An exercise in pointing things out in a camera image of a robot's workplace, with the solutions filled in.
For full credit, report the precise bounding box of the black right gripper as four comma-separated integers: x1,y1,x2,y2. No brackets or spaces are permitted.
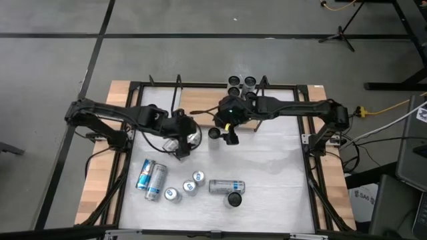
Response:
213,95,264,146

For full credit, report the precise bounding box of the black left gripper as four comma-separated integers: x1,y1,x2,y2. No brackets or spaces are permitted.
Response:
166,108,201,160

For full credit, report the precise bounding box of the white Celsius can pineapple print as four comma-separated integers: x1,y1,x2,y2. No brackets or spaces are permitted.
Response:
207,125,224,151

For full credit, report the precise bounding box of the silver blue Red Bull can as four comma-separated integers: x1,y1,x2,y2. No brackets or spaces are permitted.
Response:
181,179,198,197
163,186,183,204
191,169,207,187

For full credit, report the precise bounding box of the white Celsius can blue band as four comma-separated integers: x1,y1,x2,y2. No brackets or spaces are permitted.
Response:
224,191,243,209

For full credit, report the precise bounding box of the white Celsius can palm print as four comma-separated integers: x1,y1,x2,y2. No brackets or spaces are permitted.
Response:
208,179,246,195

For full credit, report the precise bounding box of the tall silver Red Bull can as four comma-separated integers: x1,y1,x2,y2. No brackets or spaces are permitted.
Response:
143,163,169,203

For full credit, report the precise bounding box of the black desk leg beam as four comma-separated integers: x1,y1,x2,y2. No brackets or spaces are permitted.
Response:
344,161,400,190

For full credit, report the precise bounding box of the white printed box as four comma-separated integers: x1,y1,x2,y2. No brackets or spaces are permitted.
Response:
348,183,380,223

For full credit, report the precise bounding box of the black tripod stand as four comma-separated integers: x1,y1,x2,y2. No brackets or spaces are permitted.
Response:
318,1,366,53

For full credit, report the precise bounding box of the black furniture foot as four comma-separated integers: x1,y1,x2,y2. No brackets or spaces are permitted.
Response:
0,141,25,156

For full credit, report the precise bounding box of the dark grey box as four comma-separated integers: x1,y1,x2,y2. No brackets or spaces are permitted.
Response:
368,173,427,240

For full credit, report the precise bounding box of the dark grey equipment case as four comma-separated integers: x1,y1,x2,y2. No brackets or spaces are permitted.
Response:
395,95,427,193

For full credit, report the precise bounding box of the black cable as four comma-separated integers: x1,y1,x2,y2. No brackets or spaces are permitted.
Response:
340,135,427,174

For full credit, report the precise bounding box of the black desk frame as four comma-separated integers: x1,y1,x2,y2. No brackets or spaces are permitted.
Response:
333,0,427,91

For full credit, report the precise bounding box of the yellow cable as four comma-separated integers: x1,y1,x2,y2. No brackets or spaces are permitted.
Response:
355,92,427,118
320,0,358,12

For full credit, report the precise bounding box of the white cable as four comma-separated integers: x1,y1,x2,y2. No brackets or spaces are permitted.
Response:
343,101,427,147

